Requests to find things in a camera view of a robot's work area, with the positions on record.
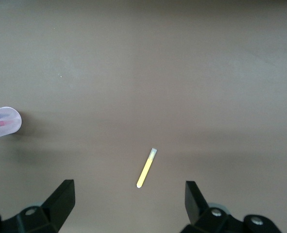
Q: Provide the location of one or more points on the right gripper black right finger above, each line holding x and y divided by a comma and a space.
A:
199, 213

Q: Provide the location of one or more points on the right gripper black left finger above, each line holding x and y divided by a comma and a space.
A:
53, 208

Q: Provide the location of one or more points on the pink mesh pen holder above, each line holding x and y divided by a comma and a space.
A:
11, 116

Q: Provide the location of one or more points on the yellow marker pen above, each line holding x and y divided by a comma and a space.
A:
145, 170

